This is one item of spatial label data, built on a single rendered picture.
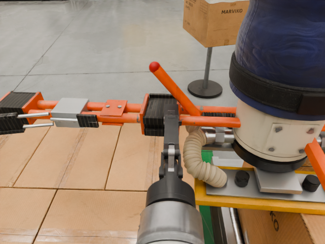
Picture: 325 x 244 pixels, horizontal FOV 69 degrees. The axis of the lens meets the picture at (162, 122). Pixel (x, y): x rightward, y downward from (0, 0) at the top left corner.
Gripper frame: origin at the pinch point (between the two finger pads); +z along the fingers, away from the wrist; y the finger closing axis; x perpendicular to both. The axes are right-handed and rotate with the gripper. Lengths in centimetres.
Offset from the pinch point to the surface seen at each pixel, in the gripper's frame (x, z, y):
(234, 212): 26, 12, 52
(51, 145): -61, 48, 53
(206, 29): 30, 168, 31
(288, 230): 26.6, -11.8, 19.5
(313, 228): 27.7, -15.0, 12.4
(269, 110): 16.2, -6.2, -9.0
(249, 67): 12.9, -1.7, -14.5
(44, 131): -69, 58, 53
